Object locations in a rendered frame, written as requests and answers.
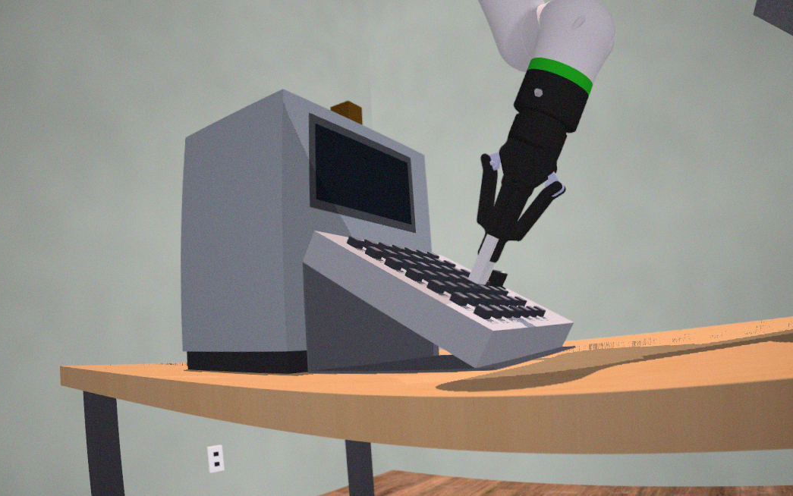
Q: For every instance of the grey control console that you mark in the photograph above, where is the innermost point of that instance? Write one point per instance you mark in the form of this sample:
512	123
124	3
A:
266	181

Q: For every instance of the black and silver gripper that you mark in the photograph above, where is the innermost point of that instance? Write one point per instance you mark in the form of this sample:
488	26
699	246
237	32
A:
529	158

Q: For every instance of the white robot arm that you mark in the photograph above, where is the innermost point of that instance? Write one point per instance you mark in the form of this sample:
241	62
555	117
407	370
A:
561	45

